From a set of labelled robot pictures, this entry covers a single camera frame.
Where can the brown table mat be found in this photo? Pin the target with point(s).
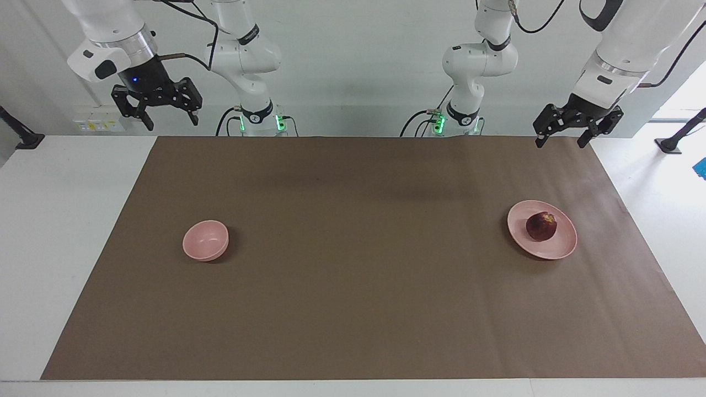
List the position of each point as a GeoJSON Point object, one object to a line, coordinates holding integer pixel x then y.
{"type": "Point", "coordinates": [353, 264]}

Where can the white wall socket strip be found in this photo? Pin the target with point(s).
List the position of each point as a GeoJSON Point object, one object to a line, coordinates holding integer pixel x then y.
{"type": "Point", "coordinates": [99, 121]}

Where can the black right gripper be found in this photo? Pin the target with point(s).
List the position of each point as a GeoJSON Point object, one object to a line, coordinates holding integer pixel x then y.
{"type": "Point", "coordinates": [149, 80]}

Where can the blue object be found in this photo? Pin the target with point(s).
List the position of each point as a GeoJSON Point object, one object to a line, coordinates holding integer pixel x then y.
{"type": "Point", "coordinates": [701, 168]}

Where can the red apple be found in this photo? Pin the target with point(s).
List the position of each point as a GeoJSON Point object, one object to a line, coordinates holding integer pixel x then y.
{"type": "Point", "coordinates": [540, 227]}

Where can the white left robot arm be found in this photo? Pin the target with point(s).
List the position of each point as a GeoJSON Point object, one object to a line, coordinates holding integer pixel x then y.
{"type": "Point", "coordinates": [480, 60]}

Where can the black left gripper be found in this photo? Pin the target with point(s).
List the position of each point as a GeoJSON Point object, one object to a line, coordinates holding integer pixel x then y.
{"type": "Point", "coordinates": [587, 110]}

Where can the pink plate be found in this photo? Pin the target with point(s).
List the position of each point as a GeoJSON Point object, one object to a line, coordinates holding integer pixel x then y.
{"type": "Point", "coordinates": [565, 242]}

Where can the pink bowl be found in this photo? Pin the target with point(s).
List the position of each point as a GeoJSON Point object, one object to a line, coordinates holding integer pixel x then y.
{"type": "Point", "coordinates": [205, 241]}

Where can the black camera stand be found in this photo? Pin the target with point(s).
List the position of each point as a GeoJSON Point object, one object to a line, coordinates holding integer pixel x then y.
{"type": "Point", "coordinates": [670, 145]}
{"type": "Point", "coordinates": [27, 140]}

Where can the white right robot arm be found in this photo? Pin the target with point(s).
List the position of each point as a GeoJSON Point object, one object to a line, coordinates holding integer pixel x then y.
{"type": "Point", "coordinates": [110, 22]}

